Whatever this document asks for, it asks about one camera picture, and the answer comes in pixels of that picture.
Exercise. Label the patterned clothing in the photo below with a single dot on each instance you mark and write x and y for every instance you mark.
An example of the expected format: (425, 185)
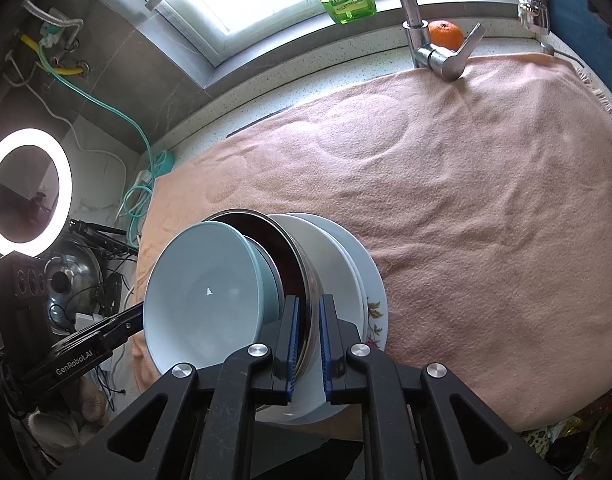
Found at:
(575, 435)

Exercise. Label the white power adapter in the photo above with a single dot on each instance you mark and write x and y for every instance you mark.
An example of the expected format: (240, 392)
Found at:
(88, 320)

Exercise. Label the large steel bowl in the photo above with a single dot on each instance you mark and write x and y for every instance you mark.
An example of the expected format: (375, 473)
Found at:
(311, 305)

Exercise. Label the black tripod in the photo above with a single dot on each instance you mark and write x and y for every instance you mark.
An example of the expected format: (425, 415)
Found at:
(101, 235)

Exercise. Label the window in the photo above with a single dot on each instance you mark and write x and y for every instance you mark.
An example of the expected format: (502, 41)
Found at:
(266, 0)

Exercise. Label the small chrome spout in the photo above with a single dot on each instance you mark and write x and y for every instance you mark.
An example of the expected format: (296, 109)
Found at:
(548, 49)

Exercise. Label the steel braided pipe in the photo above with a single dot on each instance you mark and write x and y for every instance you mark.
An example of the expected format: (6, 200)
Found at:
(61, 22)

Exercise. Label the wall socket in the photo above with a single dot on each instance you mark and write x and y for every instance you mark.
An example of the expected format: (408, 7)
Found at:
(53, 17)

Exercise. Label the chrome faucet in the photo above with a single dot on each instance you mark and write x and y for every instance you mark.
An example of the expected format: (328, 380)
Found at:
(413, 0)

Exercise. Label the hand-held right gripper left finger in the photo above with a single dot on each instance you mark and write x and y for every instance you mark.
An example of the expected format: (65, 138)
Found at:
(292, 345)

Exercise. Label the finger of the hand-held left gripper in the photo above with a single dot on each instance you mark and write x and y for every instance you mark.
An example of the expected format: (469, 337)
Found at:
(116, 325)

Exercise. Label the orange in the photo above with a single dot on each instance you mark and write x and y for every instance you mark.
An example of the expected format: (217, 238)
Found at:
(445, 34)

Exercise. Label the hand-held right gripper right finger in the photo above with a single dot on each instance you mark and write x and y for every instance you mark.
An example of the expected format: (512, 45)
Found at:
(327, 345)

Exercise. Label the peach towel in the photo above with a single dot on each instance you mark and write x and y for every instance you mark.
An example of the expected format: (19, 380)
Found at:
(460, 210)

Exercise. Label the light blue bowl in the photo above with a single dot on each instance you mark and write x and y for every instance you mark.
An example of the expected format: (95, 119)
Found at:
(201, 300)

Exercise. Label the grey leaf pattern plate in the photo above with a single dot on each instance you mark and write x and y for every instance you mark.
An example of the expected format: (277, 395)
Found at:
(331, 270)

